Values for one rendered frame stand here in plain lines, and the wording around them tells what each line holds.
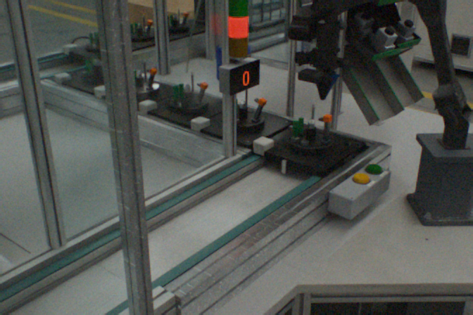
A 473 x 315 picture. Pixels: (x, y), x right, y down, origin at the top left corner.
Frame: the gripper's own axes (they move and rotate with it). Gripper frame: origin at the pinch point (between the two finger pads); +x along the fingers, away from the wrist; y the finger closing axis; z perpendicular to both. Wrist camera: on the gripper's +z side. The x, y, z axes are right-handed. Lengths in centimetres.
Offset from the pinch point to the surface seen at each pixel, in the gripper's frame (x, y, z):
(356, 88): 5.9, -21.4, 0.4
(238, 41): -14.8, 20.6, 13.8
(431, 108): 112, -308, 71
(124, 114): -21, 84, -16
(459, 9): 50, -408, 94
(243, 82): -3.8, 19.5, 12.8
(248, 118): 16.2, -1.7, 26.9
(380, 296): 35, 30, -35
